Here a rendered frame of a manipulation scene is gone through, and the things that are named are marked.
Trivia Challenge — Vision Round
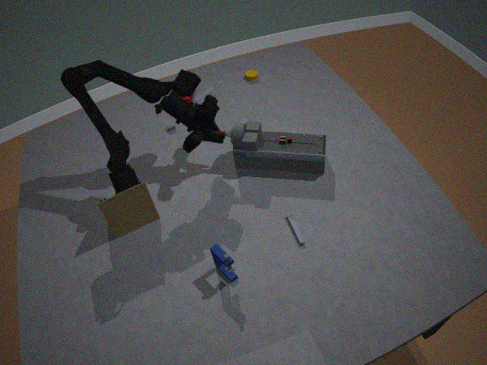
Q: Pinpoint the yellow short cylinder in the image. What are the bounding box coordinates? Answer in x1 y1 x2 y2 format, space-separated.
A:
245 70 258 81

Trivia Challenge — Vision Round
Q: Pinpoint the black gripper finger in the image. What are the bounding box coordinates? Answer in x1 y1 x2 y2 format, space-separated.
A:
202 125 224 143
205 119 225 140

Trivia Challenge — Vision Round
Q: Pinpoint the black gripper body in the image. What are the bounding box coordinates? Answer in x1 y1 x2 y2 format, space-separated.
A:
175 102 209 153

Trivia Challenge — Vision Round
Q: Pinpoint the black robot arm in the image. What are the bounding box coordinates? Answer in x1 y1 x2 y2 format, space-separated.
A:
61 60 220 195

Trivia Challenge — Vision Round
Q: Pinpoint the red rectangular block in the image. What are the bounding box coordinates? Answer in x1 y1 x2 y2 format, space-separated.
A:
182 91 194 103

